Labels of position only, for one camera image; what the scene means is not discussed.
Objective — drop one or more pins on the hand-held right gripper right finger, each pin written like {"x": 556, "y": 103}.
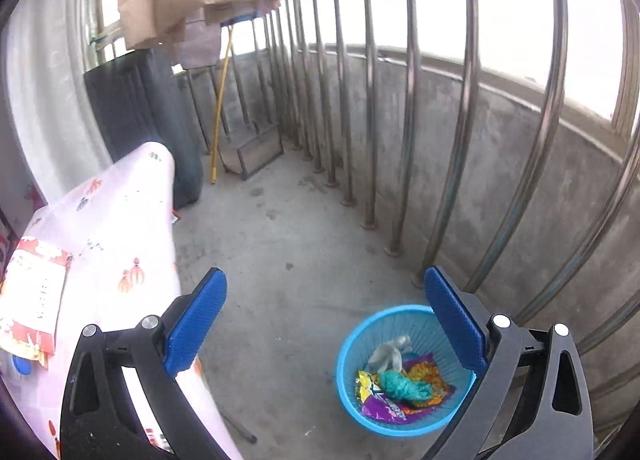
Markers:
{"x": 455, "y": 325}

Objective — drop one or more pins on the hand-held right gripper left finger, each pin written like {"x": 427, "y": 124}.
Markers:
{"x": 197, "y": 325}

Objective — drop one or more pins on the clear red-print plastic wrapper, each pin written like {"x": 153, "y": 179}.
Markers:
{"x": 390, "y": 352}

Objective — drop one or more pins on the green plastic bag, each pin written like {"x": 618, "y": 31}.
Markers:
{"x": 405, "y": 387}

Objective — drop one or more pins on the purple noodle packet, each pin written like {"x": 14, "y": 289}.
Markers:
{"x": 380, "y": 407}

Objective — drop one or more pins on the blue plastic waste basket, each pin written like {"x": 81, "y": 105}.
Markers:
{"x": 350, "y": 380}

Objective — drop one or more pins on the red and white carton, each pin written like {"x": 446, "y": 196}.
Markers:
{"x": 30, "y": 295}

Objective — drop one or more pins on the metal table leg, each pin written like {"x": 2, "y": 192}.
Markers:
{"x": 240, "y": 427}

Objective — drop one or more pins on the pink balloon-print tablecloth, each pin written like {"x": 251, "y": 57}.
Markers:
{"x": 110, "y": 240}

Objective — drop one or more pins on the metal dustpan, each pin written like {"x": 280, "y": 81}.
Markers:
{"x": 255, "y": 149}

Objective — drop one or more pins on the black ribbed panel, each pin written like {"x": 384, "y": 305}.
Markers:
{"x": 145, "y": 124}

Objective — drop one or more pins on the metal balcony railing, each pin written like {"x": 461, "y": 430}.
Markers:
{"x": 450, "y": 114}

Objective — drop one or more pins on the grey hanging cloth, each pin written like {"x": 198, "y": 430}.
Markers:
{"x": 200, "y": 42}

